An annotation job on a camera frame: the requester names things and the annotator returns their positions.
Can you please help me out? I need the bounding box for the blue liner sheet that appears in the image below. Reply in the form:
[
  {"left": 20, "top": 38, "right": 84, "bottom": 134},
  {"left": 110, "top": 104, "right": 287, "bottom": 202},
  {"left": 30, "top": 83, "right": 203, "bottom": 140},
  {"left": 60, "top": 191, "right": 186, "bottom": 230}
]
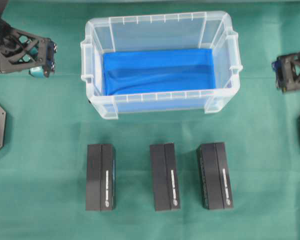
[{"left": 102, "top": 48, "right": 216, "bottom": 96}]

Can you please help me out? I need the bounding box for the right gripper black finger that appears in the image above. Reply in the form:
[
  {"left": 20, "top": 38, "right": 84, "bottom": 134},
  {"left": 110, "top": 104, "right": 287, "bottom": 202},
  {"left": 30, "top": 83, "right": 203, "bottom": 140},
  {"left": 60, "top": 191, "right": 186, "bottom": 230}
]
[{"left": 271, "top": 51, "right": 300, "bottom": 94}]

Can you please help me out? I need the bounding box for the clear plastic storage bin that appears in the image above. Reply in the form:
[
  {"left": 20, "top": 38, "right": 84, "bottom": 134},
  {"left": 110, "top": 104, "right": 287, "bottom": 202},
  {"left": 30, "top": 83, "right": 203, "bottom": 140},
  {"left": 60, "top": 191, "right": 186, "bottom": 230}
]
[{"left": 80, "top": 11, "right": 243, "bottom": 120}]

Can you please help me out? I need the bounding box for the black camera box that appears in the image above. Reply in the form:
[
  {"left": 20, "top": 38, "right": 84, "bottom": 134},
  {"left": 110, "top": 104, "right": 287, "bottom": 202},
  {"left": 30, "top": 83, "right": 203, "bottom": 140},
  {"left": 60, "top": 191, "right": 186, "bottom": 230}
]
[
  {"left": 196, "top": 142, "right": 234, "bottom": 210},
  {"left": 85, "top": 144, "right": 116, "bottom": 212},
  {"left": 149, "top": 143, "right": 181, "bottom": 212}
]

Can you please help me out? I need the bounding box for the green table cloth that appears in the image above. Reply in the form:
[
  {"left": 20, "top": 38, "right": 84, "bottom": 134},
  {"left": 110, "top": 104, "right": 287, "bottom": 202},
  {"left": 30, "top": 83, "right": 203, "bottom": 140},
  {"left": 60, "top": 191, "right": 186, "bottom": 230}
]
[{"left": 0, "top": 0, "right": 300, "bottom": 240}]

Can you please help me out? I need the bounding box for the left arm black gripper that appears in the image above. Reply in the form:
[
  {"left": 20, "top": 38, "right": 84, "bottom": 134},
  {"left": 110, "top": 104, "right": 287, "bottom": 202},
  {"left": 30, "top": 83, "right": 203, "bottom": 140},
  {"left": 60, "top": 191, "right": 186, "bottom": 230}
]
[{"left": 0, "top": 18, "right": 58, "bottom": 78}]

